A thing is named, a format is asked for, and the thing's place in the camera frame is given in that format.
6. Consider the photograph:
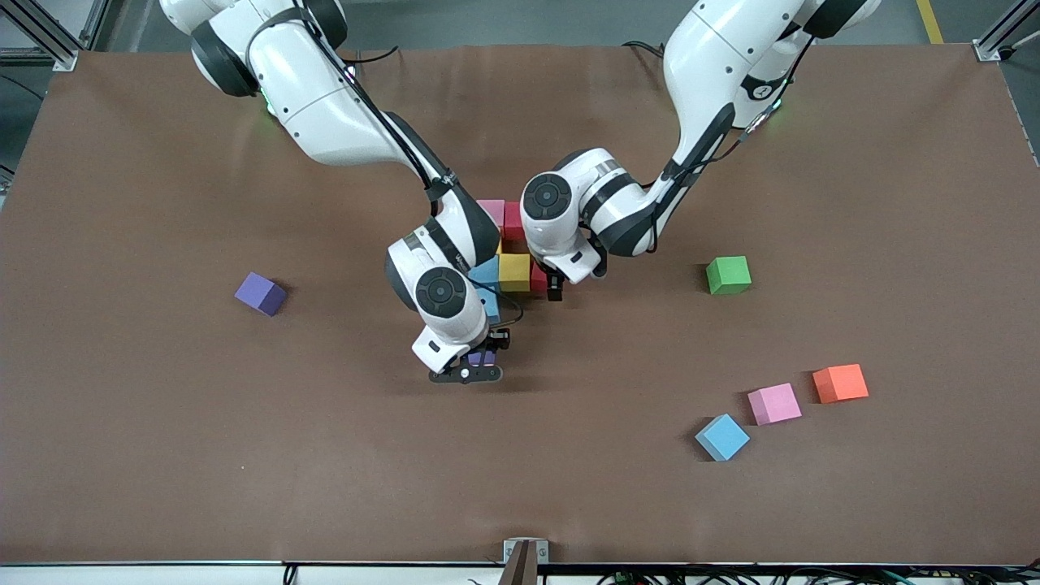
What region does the green foam block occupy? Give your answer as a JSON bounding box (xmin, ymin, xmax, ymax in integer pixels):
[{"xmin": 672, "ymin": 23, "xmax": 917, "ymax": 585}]
[{"xmin": 705, "ymin": 255, "xmax": 752, "ymax": 296}]

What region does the brown table mat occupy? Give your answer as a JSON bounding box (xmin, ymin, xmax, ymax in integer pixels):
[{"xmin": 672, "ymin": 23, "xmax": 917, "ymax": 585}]
[{"xmin": 0, "ymin": 42, "xmax": 1040, "ymax": 566}]

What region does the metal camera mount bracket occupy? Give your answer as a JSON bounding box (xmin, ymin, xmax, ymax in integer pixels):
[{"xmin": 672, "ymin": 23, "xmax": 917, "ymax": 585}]
[{"xmin": 497, "ymin": 538, "xmax": 549, "ymax": 585}]

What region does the aluminium frame profile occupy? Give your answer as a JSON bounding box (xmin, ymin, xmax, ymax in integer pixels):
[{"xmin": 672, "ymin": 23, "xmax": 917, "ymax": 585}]
[
  {"xmin": 973, "ymin": 0, "xmax": 1040, "ymax": 63},
  {"xmin": 79, "ymin": 0, "xmax": 112, "ymax": 50},
  {"xmin": 0, "ymin": 0, "xmax": 80, "ymax": 72}
]

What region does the orange foam block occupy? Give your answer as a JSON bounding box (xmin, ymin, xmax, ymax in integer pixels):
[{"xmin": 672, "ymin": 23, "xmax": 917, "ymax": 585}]
[{"xmin": 812, "ymin": 363, "xmax": 869, "ymax": 405}]

